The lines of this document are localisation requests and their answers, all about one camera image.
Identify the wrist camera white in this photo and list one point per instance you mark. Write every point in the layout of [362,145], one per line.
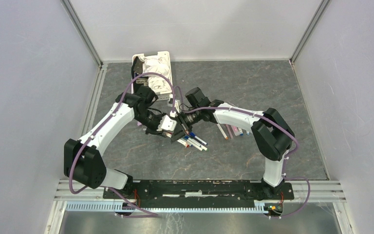
[175,107]
[167,124]

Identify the black printed shirt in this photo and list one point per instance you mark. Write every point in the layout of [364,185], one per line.
[137,69]

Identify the white plastic basket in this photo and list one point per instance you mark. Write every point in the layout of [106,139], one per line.
[163,95]

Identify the red cap marker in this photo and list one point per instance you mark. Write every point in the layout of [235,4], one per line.
[183,142]

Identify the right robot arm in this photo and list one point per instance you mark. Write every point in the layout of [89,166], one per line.
[273,136]

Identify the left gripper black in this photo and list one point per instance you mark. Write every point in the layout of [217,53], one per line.
[154,131]

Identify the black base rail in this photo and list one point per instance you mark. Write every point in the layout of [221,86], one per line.
[205,193]

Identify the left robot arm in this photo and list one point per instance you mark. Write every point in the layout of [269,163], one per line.
[83,160]

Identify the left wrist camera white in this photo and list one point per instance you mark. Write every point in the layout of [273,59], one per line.
[167,124]

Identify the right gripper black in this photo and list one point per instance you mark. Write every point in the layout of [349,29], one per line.
[182,127]

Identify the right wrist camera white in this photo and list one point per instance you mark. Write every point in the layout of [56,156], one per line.
[175,107]

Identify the orange cap marker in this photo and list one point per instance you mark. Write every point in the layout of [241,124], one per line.
[222,131]

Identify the white crumpled cloth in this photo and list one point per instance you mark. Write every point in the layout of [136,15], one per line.
[157,64]

